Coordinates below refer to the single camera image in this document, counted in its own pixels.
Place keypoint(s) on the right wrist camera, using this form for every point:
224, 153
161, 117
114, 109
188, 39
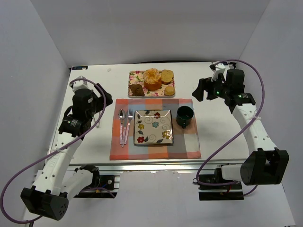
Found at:
218, 68

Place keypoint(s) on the brown chocolate croissant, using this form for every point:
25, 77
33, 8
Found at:
136, 90

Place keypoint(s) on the floral serving tray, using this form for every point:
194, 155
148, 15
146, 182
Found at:
136, 77

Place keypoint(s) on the metal serving tongs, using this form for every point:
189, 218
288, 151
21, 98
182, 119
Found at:
98, 119

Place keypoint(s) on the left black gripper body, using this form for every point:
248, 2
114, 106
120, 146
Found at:
100, 96

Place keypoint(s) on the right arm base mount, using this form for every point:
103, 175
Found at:
220, 193

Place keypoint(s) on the aluminium frame rail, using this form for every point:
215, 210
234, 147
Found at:
192, 166

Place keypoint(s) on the seeded bread sandwich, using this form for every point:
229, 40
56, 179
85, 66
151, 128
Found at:
167, 76

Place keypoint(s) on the dark green mug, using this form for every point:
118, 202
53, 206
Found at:
184, 116

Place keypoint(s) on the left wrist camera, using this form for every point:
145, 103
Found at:
79, 84

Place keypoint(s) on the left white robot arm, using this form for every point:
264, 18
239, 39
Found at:
50, 194

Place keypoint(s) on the large golden bundt bread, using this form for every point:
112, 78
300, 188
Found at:
152, 79

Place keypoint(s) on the small round bun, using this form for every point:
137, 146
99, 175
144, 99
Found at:
169, 91

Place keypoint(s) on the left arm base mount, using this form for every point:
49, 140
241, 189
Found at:
109, 182

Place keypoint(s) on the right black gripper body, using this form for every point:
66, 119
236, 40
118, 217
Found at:
208, 87

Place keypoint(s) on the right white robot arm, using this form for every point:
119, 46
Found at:
266, 163

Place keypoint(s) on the checkered cloth placemat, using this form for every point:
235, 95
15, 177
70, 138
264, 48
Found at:
186, 141

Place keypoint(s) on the fork with pink handle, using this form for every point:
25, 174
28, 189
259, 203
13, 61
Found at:
130, 117

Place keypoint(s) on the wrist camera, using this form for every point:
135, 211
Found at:
218, 68
79, 84

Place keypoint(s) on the square floral ceramic plate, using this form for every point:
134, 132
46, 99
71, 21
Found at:
153, 127

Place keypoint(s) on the spoon with pink handle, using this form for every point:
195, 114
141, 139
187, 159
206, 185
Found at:
121, 118

